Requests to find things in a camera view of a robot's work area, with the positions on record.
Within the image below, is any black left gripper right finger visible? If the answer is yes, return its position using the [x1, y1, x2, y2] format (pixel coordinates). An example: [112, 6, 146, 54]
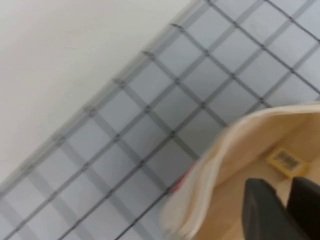
[286, 176, 320, 240]

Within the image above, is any cream canvas pencil case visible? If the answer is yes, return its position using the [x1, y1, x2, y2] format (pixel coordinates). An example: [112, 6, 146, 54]
[159, 101, 320, 240]

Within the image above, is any small yellow eraser with barcode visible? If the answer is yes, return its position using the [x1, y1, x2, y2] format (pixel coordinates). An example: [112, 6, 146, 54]
[265, 147, 310, 179]

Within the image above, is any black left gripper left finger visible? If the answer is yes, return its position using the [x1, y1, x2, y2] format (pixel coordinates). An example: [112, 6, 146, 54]
[243, 177, 303, 240]

